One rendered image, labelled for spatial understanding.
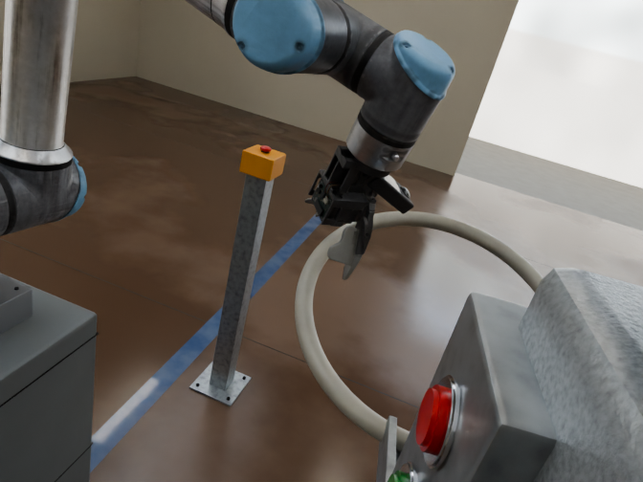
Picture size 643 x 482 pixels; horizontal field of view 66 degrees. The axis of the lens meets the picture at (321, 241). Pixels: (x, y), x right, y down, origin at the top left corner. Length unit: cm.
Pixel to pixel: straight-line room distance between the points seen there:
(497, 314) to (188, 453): 189
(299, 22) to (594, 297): 43
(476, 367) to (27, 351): 104
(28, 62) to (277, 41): 60
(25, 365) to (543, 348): 104
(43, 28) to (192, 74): 658
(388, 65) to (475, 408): 53
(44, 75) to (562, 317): 98
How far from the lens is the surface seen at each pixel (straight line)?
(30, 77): 106
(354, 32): 66
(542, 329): 19
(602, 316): 18
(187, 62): 762
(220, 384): 227
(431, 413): 20
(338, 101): 677
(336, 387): 74
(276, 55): 56
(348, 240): 78
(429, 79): 65
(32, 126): 109
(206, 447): 209
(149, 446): 208
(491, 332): 20
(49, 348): 116
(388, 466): 67
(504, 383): 17
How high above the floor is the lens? 159
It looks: 25 degrees down
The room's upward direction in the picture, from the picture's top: 15 degrees clockwise
